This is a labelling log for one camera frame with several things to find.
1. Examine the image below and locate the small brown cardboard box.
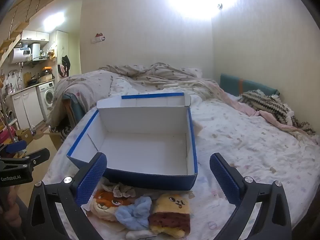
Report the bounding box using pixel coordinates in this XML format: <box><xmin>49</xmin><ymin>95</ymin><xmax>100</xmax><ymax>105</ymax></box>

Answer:
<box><xmin>16</xmin><ymin>128</ymin><xmax>34</xmax><ymax>144</ymax></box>

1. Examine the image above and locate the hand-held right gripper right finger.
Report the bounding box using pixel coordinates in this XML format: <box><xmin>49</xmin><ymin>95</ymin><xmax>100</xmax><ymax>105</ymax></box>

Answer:
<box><xmin>209</xmin><ymin>152</ymin><xmax>293</xmax><ymax>240</ymax></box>

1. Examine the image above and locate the orange fox plush toy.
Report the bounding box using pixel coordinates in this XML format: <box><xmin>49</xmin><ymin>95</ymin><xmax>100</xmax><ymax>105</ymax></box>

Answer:
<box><xmin>89</xmin><ymin>189</ymin><xmax>125</xmax><ymax>222</ymax></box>

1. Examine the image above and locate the black hanging garment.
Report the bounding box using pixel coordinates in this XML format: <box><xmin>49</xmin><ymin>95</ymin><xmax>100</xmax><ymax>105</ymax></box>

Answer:
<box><xmin>62</xmin><ymin>55</ymin><xmax>72</xmax><ymax>77</ymax></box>

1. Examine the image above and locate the wooden staircase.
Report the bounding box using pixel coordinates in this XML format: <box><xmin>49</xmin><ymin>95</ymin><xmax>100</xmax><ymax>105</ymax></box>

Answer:
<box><xmin>0</xmin><ymin>0</ymin><xmax>103</xmax><ymax>65</ymax></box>

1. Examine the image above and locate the light blue fluffy scrunchie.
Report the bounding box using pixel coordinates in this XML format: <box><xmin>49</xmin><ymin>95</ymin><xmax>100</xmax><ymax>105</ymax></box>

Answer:
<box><xmin>114</xmin><ymin>196</ymin><xmax>153</xmax><ymax>230</ymax></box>

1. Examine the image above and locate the striped knit blanket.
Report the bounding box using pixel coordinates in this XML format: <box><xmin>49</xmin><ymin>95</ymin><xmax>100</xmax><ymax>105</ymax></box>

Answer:
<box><xmin>237</xmin><ymin>90</ymin><xmax>316</xmax><ymax>135</ymax></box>

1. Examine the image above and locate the wall switch with red ornament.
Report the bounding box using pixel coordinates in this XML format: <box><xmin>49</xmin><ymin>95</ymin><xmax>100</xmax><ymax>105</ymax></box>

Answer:
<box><xmin>91</xmin><ymin>32</ymin><xmax>105</xmax><ymax>43</ymax></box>

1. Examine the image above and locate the white washing machine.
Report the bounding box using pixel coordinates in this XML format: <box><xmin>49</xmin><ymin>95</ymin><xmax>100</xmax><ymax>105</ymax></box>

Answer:
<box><xmin>36</xmin><ymin>80</ymin><xmax>56</xmax><ymax>122</ymax></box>

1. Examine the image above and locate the tall white cabinet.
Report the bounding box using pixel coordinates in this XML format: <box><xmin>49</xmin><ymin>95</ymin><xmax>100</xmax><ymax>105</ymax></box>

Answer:
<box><xmin>55</xmin><ymin>30</ymin><xmax>69</xmax><ymax>80</ymax></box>

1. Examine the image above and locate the white kitchen base cabinet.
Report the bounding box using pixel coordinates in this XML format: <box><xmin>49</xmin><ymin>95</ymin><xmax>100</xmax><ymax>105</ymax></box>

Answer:
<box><xmin>11</xmin><ymin>87</ymin><xmax>44</xmax><ymax>130</ymax></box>

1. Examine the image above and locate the person's left hand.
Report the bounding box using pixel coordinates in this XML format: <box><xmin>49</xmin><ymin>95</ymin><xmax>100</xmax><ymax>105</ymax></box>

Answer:
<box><xmin>0</xmin><ymin>187</ymin><xmax>18</xmax><ymax>221</ymax></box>

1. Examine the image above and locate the beige floral quilt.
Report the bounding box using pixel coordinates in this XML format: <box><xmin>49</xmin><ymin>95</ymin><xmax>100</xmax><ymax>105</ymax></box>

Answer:
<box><xmin>99</xmin><ymin>62</ymin><xmax>220</xmax><ymax>100</ymax></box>

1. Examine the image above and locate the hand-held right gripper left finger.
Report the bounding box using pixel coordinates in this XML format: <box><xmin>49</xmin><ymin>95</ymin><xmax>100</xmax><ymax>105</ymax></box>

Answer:
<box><xmin>25</xmin><ymin>152</ymin><xmax>108</xmax><ymax>240</ymax></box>

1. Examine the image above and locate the pink bag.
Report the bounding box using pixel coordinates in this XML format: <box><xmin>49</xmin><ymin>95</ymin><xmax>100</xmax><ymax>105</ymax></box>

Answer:
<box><xmin>0</xmin><ymin>131</ymin><xmax>12</xmax><ymax>144</ymax></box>

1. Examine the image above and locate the teal bed footboard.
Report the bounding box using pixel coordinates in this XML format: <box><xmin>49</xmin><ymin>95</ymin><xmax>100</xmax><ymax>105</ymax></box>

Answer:
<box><xmin>62</xmin><ymin>94</ymin><xmax>85</xmax><ymax>128</ymax></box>

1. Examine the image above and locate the grey lace scrunchie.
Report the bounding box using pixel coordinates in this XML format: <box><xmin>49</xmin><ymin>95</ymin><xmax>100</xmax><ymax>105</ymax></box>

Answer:
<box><xmin>101</xmin><ymin>182</ymin><xmax>137</xmax><ymax>200</ymax></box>

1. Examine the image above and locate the white cylindrical appliance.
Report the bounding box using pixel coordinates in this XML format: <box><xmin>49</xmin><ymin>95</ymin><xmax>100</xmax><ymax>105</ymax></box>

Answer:
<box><xmin>29</xmin><ymin>43</ymin><xmax>41</xmax><ymax>60</ymax></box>

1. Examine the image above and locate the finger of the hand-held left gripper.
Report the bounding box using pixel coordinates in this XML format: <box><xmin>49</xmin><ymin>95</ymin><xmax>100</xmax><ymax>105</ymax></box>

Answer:
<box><xmin>0</xmin><ymin>140</ymin><xmax>27</xmax><ymax>156</ymax></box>
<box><xmin>24</xmin><ymin>147</ymin><xmax>51</xmax><ymax>167</ymax></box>

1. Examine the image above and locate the blue and white cardboard box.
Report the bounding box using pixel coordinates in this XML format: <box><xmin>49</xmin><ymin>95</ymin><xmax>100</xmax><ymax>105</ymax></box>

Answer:
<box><xmin>66</xmin><ymin>92</ymin><xmax>198</xmax><ymax>192</ymax></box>

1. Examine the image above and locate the beige fluffy cloth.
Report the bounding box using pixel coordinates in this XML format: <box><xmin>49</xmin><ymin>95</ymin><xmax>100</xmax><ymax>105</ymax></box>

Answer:
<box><xmin>192</xmin><ymin>120</ymin><xmax>203</xmax><ymax>139</ymax></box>

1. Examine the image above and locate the pink blanket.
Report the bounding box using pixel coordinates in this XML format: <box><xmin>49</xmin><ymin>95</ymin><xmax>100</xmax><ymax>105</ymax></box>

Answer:
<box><xmin>207</xmin><ymin>81</ymin><xmax>319</xmax><ymax>143</ymax></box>

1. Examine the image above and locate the white water heater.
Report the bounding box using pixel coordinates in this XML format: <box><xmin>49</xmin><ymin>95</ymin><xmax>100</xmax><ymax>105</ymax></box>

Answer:
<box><xmin>9</xmin><ymin>47</ymin><xmax>32</xmax><ymax>64</ymax></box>

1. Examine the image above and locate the yellow bear plush toy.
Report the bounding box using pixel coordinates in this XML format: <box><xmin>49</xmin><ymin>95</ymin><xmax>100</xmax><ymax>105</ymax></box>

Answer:
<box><xmin>148</xmin><ymin>192</ymin><xmax>192</xmax><ymax>238</ymax></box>

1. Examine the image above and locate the teal headboard cushion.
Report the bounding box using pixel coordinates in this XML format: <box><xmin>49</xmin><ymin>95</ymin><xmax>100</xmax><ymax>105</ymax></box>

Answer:
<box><xmin>220</xmin><ymin>74</ymin><xmax>280</xmax><ymax>98</ymax></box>

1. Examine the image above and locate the white wall cabinet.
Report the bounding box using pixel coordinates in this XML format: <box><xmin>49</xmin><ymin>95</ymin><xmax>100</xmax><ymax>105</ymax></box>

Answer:
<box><xmin>21</xmin><ymin>30</ymin><xmax>50</xmax><ymax>42</ymax></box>

